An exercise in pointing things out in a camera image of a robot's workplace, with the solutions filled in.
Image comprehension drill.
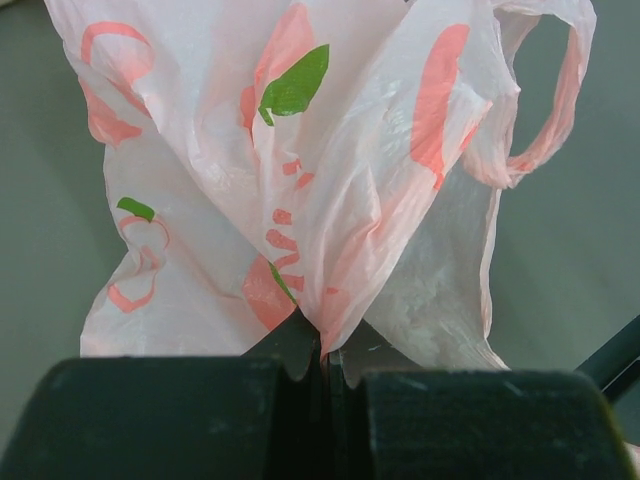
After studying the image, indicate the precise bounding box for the pink plastic bag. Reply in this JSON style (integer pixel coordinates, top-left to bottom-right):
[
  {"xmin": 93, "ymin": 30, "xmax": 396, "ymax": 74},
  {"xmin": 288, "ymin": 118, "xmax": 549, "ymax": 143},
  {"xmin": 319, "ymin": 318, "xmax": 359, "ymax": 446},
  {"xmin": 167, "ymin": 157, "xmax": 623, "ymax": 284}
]
[{"xmin": 47, "ymin": 1, "xmax": 596, "ymax": 369}]

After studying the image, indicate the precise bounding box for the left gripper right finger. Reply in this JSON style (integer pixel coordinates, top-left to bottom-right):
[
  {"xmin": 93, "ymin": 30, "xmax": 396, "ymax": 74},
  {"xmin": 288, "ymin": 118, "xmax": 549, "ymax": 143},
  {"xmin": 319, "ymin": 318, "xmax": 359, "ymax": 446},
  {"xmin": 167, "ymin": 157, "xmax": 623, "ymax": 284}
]
[{"xmin": 327, "ymin": 324, "xmax": 636, "ymax": 479}]

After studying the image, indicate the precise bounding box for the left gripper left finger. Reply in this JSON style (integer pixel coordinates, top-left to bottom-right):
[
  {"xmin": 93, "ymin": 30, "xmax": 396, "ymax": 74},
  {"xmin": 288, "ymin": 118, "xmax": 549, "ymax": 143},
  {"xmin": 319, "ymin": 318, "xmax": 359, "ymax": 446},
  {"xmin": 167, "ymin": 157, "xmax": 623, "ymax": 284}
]
[{"xmin": 1, "ymin": 312, "xmax": 320, "ymax": 479}]

